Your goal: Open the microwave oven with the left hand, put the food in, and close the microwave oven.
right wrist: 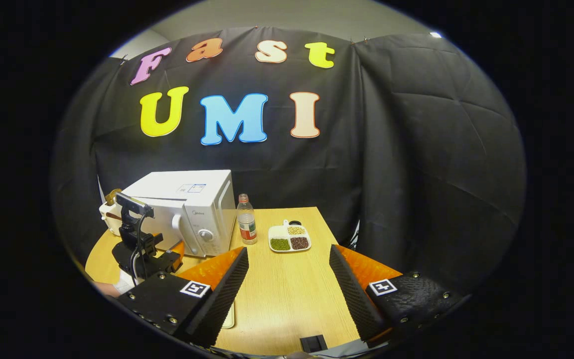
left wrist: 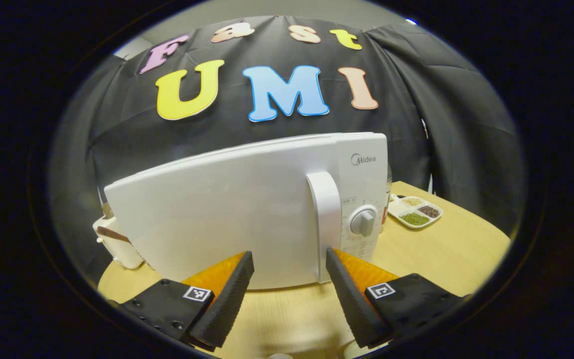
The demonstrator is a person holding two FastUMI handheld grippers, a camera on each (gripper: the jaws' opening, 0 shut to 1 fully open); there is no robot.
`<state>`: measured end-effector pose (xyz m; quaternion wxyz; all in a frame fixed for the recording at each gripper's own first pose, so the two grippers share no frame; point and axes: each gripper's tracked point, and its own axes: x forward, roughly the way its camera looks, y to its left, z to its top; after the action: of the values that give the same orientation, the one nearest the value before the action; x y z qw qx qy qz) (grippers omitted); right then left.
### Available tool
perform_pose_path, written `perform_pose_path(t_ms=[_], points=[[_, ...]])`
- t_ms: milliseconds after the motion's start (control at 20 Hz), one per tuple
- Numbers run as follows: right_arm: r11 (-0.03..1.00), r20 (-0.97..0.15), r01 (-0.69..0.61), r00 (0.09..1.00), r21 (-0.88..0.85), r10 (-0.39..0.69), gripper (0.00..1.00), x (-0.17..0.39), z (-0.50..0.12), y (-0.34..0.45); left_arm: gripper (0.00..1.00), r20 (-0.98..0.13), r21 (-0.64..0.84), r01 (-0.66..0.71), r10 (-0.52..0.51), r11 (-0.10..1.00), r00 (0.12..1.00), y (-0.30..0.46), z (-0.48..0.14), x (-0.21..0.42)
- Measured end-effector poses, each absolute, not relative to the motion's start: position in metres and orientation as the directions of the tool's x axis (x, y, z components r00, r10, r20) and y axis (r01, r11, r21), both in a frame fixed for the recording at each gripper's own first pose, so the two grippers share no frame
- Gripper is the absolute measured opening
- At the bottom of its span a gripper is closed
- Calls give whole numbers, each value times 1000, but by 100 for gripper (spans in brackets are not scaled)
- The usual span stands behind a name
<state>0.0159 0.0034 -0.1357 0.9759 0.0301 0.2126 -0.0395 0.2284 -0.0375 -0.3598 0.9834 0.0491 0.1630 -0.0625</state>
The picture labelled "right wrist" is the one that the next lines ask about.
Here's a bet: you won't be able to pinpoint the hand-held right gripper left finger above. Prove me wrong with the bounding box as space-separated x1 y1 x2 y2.
118 247 249 348

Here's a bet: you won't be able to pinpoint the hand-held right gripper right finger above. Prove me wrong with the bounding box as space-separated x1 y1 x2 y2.
329 244 464 342

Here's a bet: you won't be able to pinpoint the white microwave oven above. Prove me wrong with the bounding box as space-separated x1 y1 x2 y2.
122 170 237 258

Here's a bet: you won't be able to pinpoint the white toaster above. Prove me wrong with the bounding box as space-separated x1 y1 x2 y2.
99 197 124 236

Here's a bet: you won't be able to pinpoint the small black object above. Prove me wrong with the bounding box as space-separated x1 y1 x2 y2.
300 335 328 354

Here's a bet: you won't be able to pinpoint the clear bottle with red label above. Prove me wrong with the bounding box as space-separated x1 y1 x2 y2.
237 193 258 245

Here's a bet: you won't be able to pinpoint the divided plate with beans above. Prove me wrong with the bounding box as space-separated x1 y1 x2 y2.
268 220 312 253

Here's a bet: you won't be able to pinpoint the black backdrop cloth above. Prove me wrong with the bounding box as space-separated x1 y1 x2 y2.
53 27 526 295

